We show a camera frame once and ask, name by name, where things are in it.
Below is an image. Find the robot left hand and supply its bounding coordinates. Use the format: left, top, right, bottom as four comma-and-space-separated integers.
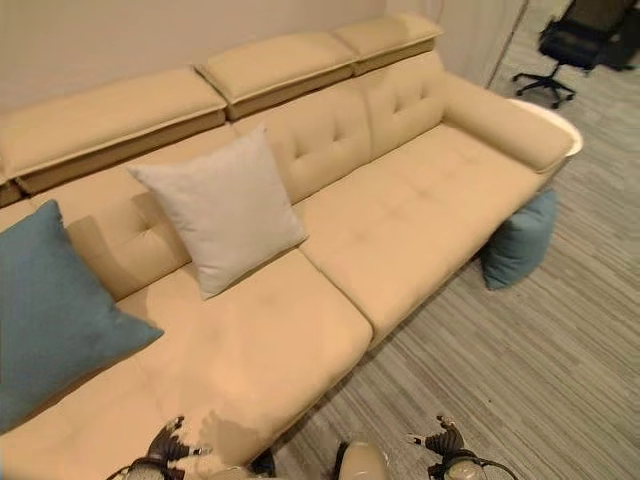
147, 414, 214, 467

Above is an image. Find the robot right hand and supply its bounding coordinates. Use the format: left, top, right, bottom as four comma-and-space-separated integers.
402, 413, 475, 462

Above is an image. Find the beige fabric sofa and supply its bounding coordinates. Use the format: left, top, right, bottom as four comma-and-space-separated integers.
0, 13, 577, 480

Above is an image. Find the robot silver leg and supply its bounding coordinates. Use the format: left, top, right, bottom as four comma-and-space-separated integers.
333, 439, 387, 480

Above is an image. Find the large teal square cushion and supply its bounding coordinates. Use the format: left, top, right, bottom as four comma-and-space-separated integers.
0, 199, 166, 434

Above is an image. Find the light blue square cushion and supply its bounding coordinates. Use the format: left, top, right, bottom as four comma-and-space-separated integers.
480, 188, 558, 292

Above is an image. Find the light grey square cushion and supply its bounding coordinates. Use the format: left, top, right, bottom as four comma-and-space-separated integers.
126, 122, 308, 301

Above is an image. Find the white round side table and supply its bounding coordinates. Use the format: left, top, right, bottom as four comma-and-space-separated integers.
505, 97, 585, 158

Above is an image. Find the black office chair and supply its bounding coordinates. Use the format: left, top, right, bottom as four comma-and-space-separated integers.
510, 0, 640, 110

